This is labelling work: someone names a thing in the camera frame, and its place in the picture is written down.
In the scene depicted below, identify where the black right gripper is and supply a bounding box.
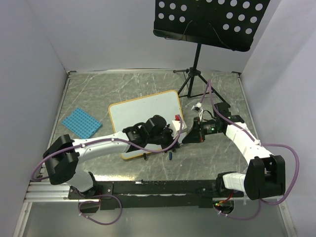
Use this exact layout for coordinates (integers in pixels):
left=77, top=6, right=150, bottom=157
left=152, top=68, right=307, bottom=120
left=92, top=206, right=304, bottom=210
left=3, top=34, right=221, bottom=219
left=182, top=117, right=222, bottom=144

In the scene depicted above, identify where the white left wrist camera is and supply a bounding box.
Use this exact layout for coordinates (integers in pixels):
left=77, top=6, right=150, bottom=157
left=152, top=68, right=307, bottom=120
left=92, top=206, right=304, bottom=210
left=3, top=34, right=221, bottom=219
left=170, top=115, right=188, bottom=138

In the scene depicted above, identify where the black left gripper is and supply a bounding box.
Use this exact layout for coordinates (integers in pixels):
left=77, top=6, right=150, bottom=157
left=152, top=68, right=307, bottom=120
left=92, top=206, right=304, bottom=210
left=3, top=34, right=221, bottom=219
left=147, top=123, right=180, bottom=153

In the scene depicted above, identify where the blue studded building plate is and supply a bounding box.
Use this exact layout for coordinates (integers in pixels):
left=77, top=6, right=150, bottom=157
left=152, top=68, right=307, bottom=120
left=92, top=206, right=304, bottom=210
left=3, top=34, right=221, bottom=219
left=62, top=108, right=102, bottom=139

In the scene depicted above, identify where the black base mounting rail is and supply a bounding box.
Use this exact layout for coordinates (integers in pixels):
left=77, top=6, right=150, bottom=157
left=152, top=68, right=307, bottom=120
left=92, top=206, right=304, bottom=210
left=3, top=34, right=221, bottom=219
left=68, top=180, right=244, bottom=210

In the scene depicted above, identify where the black perforated music stand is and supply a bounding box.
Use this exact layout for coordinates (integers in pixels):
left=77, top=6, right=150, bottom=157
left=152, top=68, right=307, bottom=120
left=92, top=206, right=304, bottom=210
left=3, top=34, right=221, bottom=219
left=153, top=0, right=270, bottom=98

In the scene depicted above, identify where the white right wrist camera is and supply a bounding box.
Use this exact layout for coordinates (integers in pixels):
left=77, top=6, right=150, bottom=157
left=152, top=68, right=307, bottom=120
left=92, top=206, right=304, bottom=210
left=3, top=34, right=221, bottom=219
left=192, top=102, right=202, bottom=113

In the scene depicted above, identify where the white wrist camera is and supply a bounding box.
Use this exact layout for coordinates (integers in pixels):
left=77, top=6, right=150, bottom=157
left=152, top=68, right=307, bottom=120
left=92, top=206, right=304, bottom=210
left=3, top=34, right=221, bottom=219
left=170, top=115, right=188, bottom=138
left=192, top=102, right=202, bottom=113

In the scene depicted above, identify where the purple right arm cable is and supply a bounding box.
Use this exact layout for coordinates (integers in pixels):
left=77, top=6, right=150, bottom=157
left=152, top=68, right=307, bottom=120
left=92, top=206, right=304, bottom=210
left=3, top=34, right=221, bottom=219
left=198, top=79, right=300, bottom=221

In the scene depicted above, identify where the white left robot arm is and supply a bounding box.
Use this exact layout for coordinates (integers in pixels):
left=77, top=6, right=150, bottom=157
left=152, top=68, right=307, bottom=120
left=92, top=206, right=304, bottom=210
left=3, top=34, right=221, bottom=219
left=43, top=115, right=184, bottom=198

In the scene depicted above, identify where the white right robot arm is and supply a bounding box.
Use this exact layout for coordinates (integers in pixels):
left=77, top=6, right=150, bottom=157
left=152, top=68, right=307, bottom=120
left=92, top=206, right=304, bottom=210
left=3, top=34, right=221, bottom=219
left=182, top=102, right=285, bottom=200

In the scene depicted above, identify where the yellow framed whiteboard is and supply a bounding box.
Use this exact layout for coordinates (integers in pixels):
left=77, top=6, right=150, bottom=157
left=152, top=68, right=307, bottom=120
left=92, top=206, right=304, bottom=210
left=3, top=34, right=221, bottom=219
left=108, top=89, right=185, bottom=160

